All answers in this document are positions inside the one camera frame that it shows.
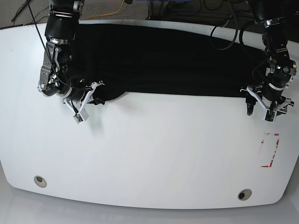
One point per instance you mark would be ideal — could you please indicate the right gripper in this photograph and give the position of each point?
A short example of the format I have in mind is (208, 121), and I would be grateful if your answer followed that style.
(78, 99)

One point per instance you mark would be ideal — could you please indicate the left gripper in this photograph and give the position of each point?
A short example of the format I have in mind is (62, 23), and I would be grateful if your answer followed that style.
(267, 98)

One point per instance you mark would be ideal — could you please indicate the black t-shirt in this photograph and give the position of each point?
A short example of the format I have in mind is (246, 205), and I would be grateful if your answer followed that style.
(161, 61)

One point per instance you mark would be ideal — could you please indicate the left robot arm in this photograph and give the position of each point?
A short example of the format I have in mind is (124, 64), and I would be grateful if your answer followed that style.
(277, 70)

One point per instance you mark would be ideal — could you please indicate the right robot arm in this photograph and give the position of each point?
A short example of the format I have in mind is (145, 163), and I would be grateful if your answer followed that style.
(60, 31)

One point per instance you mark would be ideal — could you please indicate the red tape rectangle marking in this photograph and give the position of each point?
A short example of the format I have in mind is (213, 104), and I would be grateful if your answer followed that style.
(268, 148)

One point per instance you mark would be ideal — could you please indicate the right table grommet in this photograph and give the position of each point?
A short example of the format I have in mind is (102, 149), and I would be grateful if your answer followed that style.
(244, 194)

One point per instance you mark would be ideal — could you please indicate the table grommet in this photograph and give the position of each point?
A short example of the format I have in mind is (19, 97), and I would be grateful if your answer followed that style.
(244, 194)
(40, 182)

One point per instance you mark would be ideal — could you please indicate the left table grommet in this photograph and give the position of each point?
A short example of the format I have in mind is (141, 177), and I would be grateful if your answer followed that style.
(40, 182)

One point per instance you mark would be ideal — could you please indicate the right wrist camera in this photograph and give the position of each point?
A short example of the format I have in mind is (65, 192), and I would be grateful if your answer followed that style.
(81, 116)

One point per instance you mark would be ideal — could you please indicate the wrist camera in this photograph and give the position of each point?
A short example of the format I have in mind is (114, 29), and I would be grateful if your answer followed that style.
(81, 116)
(269, 115)

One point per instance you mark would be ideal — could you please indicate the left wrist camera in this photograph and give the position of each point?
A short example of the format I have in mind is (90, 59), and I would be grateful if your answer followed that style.
(269, 115)

